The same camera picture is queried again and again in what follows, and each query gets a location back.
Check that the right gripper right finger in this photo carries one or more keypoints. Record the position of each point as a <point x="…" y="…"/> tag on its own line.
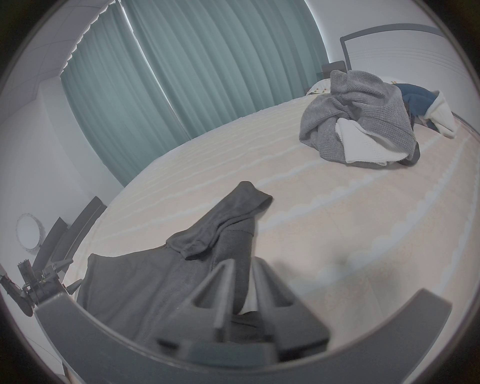
<point x="285" y="322"/>

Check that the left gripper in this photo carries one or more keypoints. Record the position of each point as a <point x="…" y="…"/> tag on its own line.
<point x="52" y="283"/>

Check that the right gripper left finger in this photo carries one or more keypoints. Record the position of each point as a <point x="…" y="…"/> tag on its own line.
<point x="215" y="318"/>

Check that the black T-shirt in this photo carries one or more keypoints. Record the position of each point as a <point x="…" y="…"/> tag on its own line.
<point x="150" y="285"/>

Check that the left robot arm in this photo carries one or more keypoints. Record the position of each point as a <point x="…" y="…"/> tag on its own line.
<point x="17" y="296"/>

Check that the bed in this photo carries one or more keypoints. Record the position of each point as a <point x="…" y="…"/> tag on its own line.
<point x="337" y="225"/>

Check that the pile of clothes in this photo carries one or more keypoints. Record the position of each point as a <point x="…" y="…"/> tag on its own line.
<point x="367" y="112"/>

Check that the black dressing table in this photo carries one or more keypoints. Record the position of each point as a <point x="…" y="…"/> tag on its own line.
<point x="56" y="240"/>

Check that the black chest of drawers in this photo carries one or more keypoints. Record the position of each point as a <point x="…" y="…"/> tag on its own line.
<point x="90" y="221"/>

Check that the round mirror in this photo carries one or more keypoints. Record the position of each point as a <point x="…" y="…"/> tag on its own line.
<point x="29" y="232"/>

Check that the blue-green curtain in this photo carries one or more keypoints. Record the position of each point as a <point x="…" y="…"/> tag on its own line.
<point x="232" y="56"/>
<point x="112" y="105"/>

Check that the grey bedside table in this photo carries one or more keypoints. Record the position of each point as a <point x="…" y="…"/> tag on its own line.
<point x="333" y="67"/>

